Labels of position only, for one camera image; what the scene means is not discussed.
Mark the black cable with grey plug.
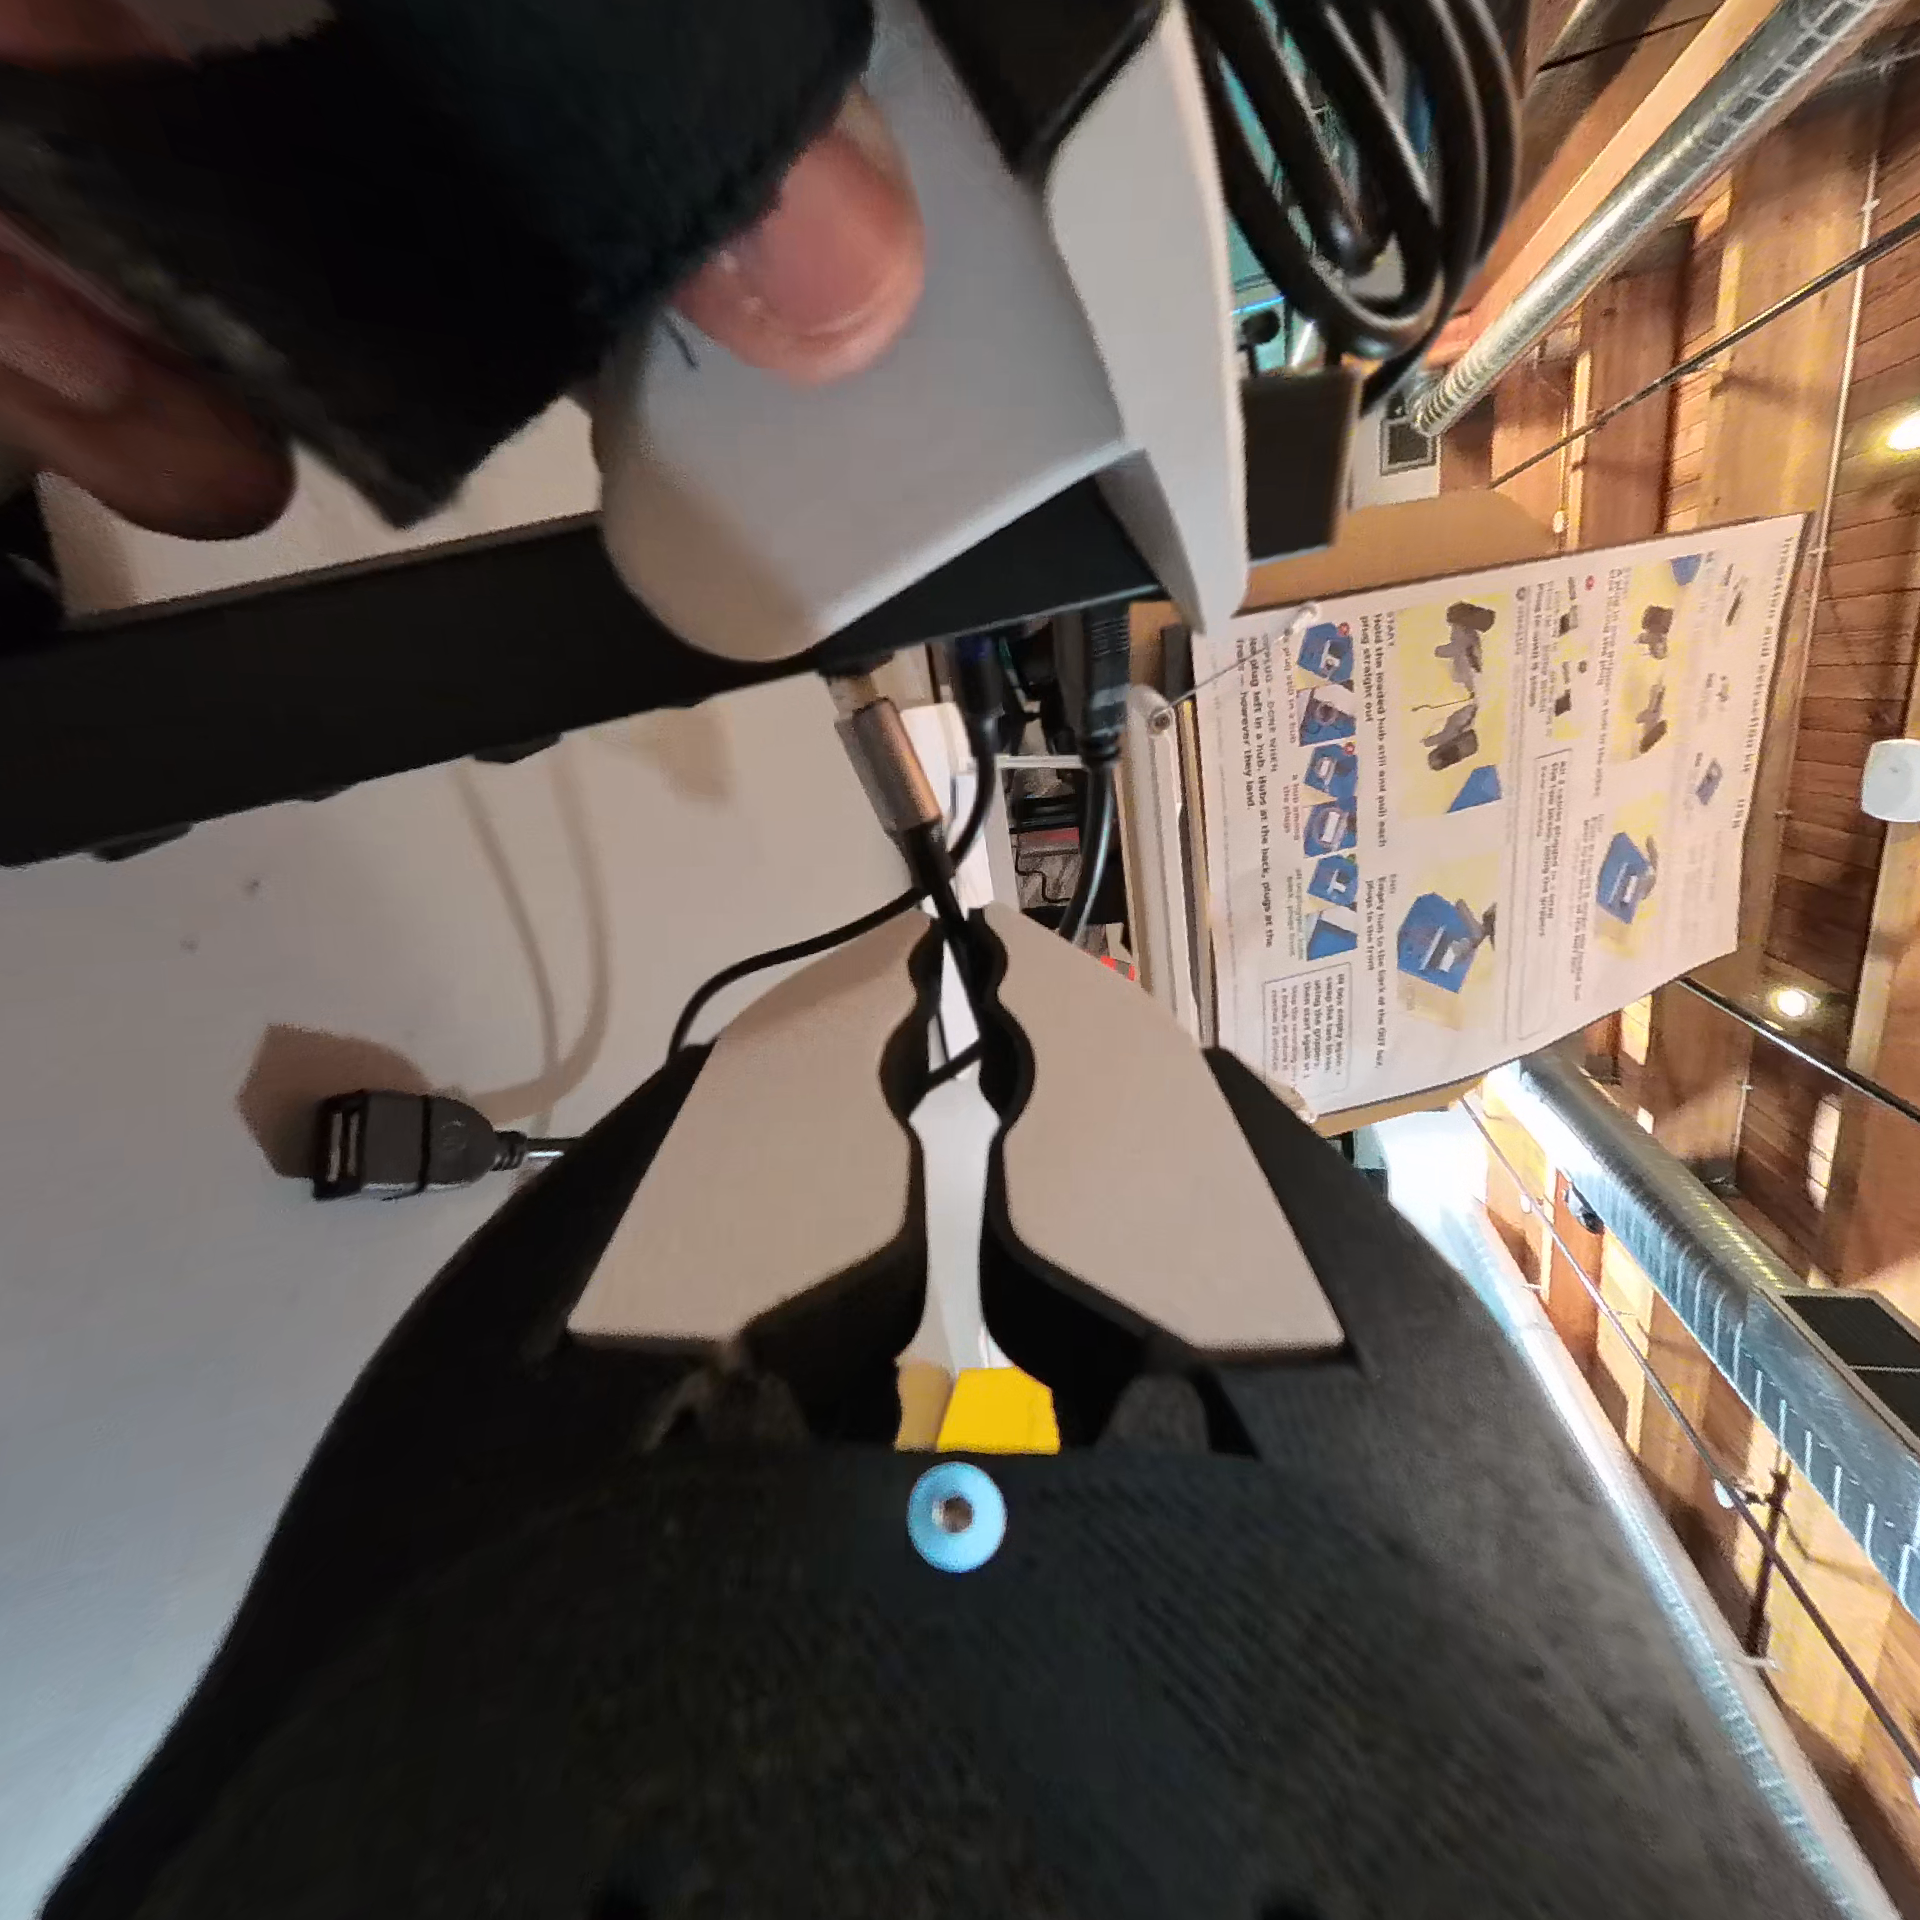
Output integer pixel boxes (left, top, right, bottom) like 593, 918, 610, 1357
667, 667, 1022, 1082

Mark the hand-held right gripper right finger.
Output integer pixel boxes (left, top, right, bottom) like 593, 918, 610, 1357
968, 902, 1349, 1365

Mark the printed instruction sheet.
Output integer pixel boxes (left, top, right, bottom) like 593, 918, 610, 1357
1192, 511, 1808, 1119

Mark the silver duct with vent grille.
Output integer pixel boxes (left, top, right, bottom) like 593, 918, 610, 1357
1517, 1050, 1920, 1637

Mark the black USB extension cable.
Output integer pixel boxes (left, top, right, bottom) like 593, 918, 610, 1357
311, 1093, 579, 1205

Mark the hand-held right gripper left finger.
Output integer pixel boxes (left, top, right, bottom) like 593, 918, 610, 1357
568, 912, 944, 1352

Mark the white desk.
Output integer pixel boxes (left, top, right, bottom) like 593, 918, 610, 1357
0, 405, 962, 1920

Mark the person's left hand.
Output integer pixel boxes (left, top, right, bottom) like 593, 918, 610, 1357
0, 0, 925, 543

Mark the silver ventilation duct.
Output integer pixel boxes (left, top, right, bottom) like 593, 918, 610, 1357
1411, 0, 1920, 437

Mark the yellow block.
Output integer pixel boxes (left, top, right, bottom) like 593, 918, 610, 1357
897, 1365, 1062, 1454

